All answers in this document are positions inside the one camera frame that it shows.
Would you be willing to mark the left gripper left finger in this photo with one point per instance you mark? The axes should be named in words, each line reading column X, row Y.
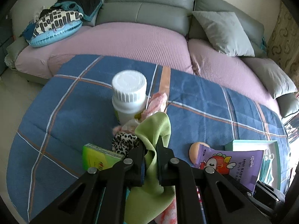
column 136, row 174

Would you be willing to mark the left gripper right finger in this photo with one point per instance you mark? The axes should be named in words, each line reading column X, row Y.
column 164, row 155

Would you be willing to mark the leopard print scrunchie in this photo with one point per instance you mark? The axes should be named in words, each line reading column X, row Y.
column 123, row 143

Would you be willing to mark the tan makeup sponge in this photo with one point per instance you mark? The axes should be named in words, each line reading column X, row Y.
column 194, row 149

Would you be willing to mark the green tissue pack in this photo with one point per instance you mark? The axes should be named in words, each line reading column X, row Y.
column 100, row 158

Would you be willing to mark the green cloth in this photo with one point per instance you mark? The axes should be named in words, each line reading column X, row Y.
column 147, row 202

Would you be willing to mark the purple baby wipes pack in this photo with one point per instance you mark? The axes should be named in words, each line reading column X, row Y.
column 243, row 166

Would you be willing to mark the pink floral scrunchie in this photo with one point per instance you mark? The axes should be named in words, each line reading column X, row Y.
column 157, row 103

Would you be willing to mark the blue face mask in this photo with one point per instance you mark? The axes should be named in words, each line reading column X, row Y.
column 265, row 174

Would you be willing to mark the pink white knitted cloth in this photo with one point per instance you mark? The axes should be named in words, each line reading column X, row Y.
column 169, row 215

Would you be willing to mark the teal shallow cardboard tray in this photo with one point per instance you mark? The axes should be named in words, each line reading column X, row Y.
column 253, row 145

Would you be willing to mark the white pill bottle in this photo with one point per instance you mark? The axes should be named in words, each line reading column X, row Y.
column 129, row 95

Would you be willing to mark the blue plaid blanket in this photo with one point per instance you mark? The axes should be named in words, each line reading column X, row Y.
column 75, row 108

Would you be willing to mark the grey sofa armrest cushion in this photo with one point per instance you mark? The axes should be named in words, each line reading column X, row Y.
column 288, row 105

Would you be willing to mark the grey throw pillow flat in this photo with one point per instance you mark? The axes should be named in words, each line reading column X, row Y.
column 274, row 79

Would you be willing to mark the pink sofa seat cover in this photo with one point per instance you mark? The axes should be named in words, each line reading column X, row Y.
column 148, row 44

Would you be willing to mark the grey throw pillow upright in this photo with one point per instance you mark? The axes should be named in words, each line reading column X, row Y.
column 225, row 32

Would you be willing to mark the patterned beige curtain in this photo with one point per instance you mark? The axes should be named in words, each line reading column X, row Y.
column 283, row 43

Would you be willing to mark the grey sofa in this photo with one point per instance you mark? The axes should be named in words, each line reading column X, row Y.
column 175, row 15

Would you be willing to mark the black white patterned cushion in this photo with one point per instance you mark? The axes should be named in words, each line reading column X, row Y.
column 55, row 26

